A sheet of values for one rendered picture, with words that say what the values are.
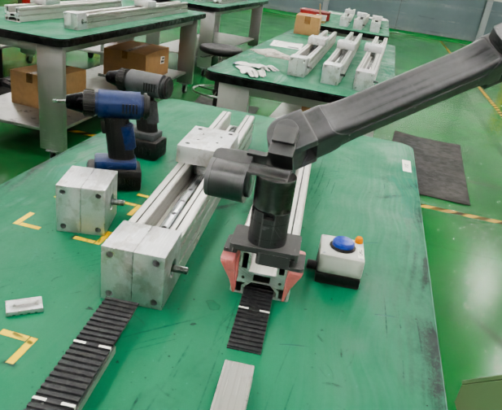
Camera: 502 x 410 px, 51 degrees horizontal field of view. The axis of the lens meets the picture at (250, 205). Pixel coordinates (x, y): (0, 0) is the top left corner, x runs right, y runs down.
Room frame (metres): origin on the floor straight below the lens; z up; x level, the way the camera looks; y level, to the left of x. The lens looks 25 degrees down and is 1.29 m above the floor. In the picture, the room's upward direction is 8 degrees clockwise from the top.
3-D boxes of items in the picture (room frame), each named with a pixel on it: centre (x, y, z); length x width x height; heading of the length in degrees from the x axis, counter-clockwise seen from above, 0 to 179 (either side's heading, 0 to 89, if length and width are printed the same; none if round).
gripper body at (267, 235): (0.69, -0.03, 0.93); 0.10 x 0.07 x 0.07; 84
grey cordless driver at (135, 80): (1.33, 0.34, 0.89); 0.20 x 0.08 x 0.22; 78
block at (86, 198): (0.91, 0.30, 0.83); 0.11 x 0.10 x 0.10; 94
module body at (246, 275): (1.14, -0.07, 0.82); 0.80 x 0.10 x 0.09; 174
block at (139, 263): (0.71, 0.15, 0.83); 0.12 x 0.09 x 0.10; 84
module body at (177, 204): (1.15, 0.11, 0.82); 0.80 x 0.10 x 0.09; 174
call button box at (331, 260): (0.85, -0.17, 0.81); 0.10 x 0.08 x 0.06; 84
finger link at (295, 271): (0.69, -0.06, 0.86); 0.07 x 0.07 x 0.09; 84
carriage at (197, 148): (1.15, 0.11, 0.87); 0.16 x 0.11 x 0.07; 174
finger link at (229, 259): (0.69, -0.01, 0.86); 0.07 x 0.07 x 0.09; 84
